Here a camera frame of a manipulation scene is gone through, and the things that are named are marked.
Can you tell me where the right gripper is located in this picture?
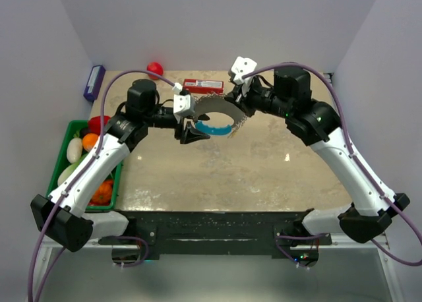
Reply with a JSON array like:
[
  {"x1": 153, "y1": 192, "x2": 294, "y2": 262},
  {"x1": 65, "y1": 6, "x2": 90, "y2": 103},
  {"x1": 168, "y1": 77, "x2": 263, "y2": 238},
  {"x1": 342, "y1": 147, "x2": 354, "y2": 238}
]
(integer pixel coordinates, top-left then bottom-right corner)
[{"x1": 226, "y1": 75, "x2": 293, "y2": 119}]

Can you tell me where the blue grey keyring with rings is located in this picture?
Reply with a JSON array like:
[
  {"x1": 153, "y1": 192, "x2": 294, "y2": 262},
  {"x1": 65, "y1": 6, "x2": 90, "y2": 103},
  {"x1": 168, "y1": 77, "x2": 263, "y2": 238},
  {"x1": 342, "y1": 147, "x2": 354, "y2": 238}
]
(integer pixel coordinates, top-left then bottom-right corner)
[{"x1": 194, "y1": 94, "x2": 247, "y2": 138}]

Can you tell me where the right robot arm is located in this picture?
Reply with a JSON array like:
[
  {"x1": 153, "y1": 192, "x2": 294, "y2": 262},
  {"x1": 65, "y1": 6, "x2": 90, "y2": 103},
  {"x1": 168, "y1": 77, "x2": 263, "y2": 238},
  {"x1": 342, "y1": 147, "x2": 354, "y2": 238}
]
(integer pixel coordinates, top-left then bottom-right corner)
[{"x1": 227, "y1": 60, "x2": 409, "y2": 245}]

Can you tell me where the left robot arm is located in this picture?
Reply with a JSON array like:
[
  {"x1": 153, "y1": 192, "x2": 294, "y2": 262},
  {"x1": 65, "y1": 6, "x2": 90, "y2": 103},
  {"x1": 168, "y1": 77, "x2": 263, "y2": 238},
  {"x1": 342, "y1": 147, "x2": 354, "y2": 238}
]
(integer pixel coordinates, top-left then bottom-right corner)
[{"x1": 30, "y1": 79, "x2": 209, "y2": 252}]

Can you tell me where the red rectangular box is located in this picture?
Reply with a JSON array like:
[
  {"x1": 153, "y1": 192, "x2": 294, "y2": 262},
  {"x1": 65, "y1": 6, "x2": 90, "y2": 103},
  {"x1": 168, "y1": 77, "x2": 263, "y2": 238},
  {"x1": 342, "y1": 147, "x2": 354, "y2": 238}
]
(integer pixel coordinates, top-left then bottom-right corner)
[{"x1": 183, "y1": 78, "x2": 224, "y2": 94}]

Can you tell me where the red tomato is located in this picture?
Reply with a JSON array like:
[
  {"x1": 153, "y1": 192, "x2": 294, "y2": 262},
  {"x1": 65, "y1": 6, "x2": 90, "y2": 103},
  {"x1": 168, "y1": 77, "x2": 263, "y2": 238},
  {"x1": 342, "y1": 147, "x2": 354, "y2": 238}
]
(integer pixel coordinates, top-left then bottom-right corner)
[{"x1": 146, "y1": 62, "x2": 164, "y2": 80}]

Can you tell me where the red bell pepper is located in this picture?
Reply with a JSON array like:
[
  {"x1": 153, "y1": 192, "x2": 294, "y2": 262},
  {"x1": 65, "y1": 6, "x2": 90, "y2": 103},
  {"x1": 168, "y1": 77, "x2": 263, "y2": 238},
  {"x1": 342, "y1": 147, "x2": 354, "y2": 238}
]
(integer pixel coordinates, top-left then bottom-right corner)
[{"x1": 88, "y1": 115, "x2": 110, "y2": 135}]

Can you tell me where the orange fruit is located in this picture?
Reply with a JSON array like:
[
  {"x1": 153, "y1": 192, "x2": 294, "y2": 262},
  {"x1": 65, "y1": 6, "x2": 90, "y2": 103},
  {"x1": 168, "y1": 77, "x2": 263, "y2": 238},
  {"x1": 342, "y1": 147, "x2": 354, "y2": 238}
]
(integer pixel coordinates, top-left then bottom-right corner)
[{"x1": 82, "y1": 133, "x2": 99, "y2": 152}]

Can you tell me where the purple box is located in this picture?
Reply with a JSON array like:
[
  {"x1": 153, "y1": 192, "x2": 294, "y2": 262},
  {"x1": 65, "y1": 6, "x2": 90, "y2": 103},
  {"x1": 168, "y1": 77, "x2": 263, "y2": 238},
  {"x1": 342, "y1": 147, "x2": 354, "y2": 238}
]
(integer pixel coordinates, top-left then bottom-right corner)
[{"x1": 83, "y1": 65, "x2": 106, "y2": 103}]

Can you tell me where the orange pumpkin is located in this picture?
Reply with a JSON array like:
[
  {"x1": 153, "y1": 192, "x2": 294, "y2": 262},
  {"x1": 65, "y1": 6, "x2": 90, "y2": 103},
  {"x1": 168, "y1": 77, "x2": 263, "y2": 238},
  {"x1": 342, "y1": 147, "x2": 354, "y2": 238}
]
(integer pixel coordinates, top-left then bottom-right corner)
[{"x1": 90, "y1": 179, "x2": 113, "y2": 206}]

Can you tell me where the white radish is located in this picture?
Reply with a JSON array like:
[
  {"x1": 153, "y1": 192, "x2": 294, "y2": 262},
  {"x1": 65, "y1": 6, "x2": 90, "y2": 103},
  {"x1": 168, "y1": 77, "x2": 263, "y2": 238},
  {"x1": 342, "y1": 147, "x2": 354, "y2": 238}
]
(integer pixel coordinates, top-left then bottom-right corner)
[{"x1": 67, "y1": 138, "x2": 82, "y2": 164}]

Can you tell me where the green plastic bin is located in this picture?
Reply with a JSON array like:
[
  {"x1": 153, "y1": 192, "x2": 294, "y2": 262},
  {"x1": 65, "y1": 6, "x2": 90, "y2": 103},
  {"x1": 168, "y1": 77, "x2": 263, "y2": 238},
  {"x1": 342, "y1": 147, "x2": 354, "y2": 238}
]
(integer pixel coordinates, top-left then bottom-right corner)
[{"x1": 46, "y1": 117, "x2": 123, "y2": 213}]

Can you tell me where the green cabbage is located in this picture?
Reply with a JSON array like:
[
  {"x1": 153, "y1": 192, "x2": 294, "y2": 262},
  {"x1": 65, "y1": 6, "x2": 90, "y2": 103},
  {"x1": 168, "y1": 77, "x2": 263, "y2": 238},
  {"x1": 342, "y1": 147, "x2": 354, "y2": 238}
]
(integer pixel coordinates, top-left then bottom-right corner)
[{"x1": 57, "y1": 163, "x2": 78, "y2": 186}]

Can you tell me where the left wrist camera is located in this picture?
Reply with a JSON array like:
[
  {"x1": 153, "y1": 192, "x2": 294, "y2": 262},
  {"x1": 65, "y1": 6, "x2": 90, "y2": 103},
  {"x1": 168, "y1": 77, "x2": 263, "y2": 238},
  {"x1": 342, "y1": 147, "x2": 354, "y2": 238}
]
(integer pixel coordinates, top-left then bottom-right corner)
[{"x1": 173, "y1": 94, "x2": 195, "y2": 117}]

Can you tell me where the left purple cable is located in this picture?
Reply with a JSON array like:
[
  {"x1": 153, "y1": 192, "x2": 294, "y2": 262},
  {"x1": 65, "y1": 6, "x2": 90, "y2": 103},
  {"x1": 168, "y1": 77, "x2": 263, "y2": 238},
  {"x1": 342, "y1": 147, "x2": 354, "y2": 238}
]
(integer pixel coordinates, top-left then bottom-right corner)
[{"x1": 27, "y1": 69, "x2": 185, "y2": 302}]

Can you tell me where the purple cable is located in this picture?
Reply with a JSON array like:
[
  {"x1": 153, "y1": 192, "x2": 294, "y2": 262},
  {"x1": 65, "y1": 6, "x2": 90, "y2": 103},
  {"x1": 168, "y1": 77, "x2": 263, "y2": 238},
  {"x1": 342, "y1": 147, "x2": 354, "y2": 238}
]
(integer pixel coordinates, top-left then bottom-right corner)
[
  {"x1": 27, "y1": 69, "x2": 185, "y2": 302},
  {"x1": 242, "y1": 61, "x2": 422, "y2": 270}
]

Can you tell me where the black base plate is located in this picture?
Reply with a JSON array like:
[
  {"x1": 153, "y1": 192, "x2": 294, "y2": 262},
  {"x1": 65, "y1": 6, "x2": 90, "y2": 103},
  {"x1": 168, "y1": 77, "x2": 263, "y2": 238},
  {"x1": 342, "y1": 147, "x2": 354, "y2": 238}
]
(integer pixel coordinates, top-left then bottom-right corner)
[{"x1": 99, "y1": 211, "x2": 332, "y2": 266}]

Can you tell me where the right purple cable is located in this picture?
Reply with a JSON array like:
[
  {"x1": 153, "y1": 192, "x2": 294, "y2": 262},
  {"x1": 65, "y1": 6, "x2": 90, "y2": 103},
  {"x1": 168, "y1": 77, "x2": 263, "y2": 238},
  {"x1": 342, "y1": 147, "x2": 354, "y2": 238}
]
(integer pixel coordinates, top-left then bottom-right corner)
[{"x1": 242, "y1": 61, "x2": 422, "y2": 270}]

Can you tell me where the aluminium frame rail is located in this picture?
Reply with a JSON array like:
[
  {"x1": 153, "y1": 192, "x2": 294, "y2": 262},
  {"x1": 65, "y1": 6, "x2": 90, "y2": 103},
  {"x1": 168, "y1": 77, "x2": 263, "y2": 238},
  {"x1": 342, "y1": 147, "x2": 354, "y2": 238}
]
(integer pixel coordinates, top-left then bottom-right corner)
[{"x1": 33, "y1": 235, "x2": 404, "y2": 301}]

